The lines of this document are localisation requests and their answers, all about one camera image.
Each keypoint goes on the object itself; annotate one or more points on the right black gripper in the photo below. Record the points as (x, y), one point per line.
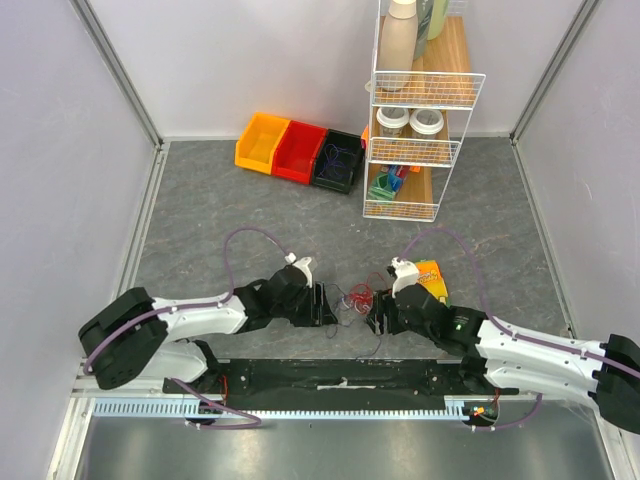
(388, 311)

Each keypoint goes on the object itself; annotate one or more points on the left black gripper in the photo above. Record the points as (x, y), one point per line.
(316, 314)

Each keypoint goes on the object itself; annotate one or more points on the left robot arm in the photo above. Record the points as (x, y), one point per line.
(138, 335)

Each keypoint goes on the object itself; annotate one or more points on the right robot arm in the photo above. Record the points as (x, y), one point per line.
(496, 355)

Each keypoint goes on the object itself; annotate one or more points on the orange green sponge pack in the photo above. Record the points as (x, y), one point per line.
(431, 278)

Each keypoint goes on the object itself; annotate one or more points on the blue red packet on shelf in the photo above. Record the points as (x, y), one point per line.
(401, 172)

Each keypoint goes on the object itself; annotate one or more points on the black storage bin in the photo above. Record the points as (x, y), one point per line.
(338, 162)

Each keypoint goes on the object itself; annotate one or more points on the red storage bin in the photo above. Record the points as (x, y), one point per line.
(297, 151)

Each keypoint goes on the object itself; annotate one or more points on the yellow storage bin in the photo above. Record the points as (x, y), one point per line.
(257, 145)

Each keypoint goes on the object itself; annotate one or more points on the left paper cup with lid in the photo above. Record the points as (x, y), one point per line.
(392, 121)

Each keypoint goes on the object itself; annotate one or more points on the beige bottle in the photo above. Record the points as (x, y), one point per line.
(397, 44)

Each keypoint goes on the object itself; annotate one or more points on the grey-green bottle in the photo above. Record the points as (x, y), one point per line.
(424, 11)

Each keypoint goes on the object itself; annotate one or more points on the light green bottle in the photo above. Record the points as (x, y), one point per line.
(438, 18)

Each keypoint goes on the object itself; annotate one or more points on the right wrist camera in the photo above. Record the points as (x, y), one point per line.
(404, 273)

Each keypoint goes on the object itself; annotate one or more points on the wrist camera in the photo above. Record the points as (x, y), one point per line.
(404, 273)
(306, 265)

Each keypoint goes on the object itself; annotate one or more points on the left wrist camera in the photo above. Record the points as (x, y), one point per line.
(306, 265)

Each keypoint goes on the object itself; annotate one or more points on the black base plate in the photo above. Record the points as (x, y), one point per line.
(337, 384)

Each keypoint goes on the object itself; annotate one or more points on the slotted cable duct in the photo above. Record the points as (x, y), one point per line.
(193, 409)

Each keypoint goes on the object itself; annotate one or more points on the white wire shelf rack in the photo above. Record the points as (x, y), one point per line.
(443, 79)

